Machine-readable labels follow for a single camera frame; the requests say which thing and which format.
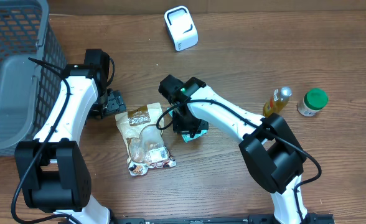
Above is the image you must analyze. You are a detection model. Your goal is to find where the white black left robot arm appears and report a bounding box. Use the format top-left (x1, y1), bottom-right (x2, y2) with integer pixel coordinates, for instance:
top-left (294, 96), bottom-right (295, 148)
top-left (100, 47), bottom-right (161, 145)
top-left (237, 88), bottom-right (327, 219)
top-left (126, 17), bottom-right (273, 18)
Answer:
top-left (11, 49), bottom-right (126, 223)

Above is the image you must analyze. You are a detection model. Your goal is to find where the green lid white jar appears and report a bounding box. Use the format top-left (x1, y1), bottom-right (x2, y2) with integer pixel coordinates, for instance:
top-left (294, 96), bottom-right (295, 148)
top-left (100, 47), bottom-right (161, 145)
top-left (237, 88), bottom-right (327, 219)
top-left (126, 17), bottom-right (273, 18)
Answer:
top-left (297, 88), bottom-right (329, 116)

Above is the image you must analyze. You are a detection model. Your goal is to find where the clear yellow liquid bottle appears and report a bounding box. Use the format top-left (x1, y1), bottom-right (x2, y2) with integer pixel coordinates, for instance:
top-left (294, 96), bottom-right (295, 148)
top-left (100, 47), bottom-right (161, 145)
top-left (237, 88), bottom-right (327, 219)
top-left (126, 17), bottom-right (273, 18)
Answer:
top-left (263, 86), bottom-right (293, 118)

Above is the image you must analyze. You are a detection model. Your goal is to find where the grey plastic mesh basket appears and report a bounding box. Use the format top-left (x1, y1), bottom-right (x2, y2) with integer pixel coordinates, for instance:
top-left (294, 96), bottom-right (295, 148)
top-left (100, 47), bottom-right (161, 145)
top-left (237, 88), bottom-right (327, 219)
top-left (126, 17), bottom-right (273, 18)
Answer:
top-left (0, 0), bottom-right (67, 156)

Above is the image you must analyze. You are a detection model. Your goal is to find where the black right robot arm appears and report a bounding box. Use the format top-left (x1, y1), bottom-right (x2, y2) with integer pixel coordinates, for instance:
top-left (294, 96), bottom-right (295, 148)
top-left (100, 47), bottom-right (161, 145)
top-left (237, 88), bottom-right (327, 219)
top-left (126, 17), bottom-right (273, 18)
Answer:
top-left (158, 75), bottom-right (308, 223)

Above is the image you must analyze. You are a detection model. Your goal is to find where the brown snack packet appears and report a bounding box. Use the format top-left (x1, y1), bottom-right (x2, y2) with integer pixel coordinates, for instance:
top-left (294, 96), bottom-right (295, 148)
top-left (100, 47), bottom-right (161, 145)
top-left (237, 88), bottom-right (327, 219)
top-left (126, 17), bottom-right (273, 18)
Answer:
top-left (115, 103), bottom-right (176, 176)

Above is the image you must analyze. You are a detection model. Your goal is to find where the teal tissue pack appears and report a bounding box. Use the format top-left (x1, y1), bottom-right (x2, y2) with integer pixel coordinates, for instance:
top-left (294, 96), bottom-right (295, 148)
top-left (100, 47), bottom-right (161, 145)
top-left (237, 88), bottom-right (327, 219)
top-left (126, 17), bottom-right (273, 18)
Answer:
top-left (169, 110), bottom-right (209, 143)

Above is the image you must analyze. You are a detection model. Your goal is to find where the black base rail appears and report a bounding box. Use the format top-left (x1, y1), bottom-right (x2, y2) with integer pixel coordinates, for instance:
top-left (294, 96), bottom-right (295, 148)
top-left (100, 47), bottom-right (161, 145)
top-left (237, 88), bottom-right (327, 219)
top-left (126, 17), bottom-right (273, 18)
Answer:
top-left (110, 213), bottom-right (335, 224)

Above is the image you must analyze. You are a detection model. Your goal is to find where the white barcode scanner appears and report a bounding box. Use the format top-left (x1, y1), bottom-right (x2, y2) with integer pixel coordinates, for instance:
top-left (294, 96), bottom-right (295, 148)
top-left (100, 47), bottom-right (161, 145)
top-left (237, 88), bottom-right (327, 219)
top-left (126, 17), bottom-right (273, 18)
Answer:
top-left (164, 6), bottom-right (199, 52)

